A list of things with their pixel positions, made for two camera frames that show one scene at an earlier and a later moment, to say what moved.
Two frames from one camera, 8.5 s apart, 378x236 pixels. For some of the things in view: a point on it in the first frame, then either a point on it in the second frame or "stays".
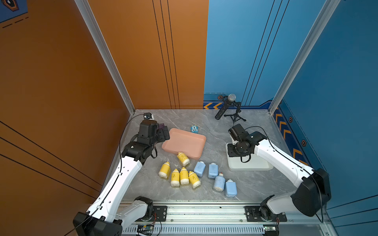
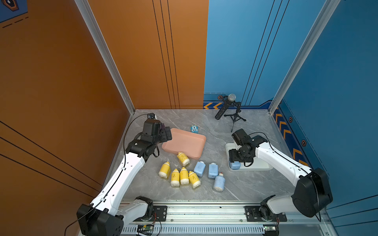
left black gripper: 162,137 stays
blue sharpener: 213,170 stays
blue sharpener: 231,188 -> 236,165
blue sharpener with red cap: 219,182 stays
